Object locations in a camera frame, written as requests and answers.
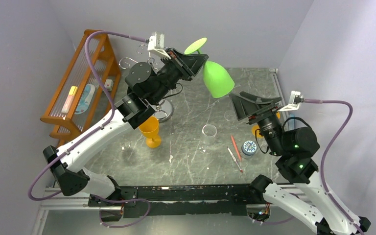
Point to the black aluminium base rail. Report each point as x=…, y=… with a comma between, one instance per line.
x=233, y=199

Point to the yellow highlighter marker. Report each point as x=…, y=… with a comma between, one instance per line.
x=68, y=102

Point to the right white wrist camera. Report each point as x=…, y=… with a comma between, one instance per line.
x=295, y=101

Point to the green plastic wine glass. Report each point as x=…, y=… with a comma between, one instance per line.
x=216, y=78

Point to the clear wine glass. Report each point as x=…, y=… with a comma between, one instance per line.
x=207, y=139
x=230, y=116
x=124, y=145

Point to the small white red box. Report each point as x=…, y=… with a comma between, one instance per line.
x=109, y=84

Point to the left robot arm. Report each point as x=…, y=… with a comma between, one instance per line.
x=146, y=88

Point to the chrome wine glass rack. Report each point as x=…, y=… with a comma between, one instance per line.
x=164, y=109

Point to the light blue flat package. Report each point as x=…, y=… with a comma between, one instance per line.
x=85, y=99

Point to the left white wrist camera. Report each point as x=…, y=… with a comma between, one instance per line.
x=156, y=45

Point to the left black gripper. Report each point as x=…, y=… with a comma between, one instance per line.
x=188, y=67

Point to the orange plastic wine glass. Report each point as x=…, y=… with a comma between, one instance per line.
x=150, y=130

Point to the blue patterned round tin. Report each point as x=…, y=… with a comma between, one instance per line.
x=248, y=148

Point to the white red pen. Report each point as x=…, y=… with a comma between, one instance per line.
x=235, y=160

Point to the orange wooden rack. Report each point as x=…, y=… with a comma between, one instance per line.
x=69, y=126

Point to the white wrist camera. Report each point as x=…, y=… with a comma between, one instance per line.
x=156, y=45
x=295, y=101

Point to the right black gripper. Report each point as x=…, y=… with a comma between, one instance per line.
x=261, y=111

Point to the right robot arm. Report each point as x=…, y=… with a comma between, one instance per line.
x=325, y=213

